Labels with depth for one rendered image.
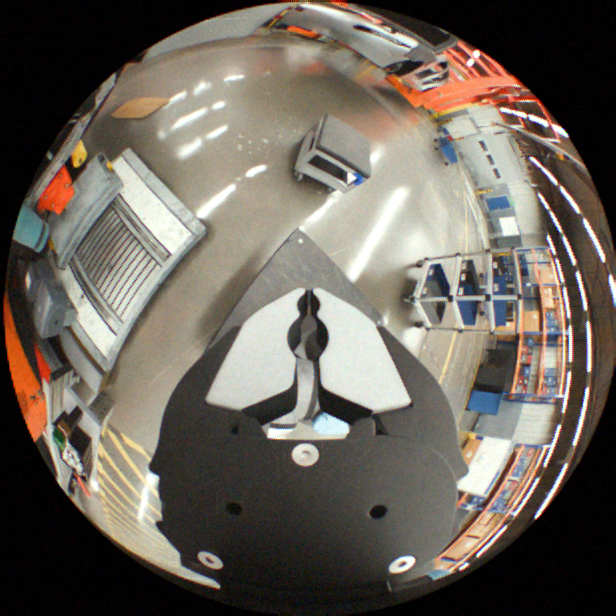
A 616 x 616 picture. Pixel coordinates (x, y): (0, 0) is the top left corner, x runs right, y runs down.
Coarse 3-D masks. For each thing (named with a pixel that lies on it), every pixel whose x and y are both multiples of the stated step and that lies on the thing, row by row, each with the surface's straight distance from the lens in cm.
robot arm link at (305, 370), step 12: (300, 360) 47; (300, 372) 44; (312, 372) 45; (300, 384) 43; (312, 384) 43; (300, 396) 43; (300, 408) 44; (276, 420) 43; (288, 420) 45; (276, 432) 45; (288, 432) 48
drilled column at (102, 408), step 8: (104, 392) 118; (96, 400) 109; (104, 400) 113; (112, 400) 117; (88, 408) 102; (96, 408) 105; (104, 408) 111; (112, 408) 114; (96, 416) 101; (104, 416) 104; (104, 424) 108
